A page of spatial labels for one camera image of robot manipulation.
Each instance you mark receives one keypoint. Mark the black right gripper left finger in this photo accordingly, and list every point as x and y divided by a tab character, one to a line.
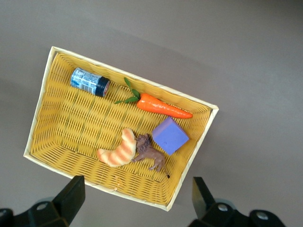
68	203

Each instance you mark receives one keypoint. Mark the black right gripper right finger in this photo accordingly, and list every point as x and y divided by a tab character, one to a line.
206	205

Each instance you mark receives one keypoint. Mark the toy croissant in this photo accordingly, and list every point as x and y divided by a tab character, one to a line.
120	151

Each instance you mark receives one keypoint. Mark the brown lion figurine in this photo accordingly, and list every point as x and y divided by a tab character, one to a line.
151	154

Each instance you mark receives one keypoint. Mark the purple foam cube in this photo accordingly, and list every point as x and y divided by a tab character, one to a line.
169	137

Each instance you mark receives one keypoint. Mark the yellow woven basket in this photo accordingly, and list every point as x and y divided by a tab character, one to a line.
78	118

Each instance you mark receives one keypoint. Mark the orange toy carrot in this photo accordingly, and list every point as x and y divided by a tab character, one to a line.
156	106

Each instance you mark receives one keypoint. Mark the small jar with black lid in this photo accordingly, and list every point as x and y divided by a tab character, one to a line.
87	81

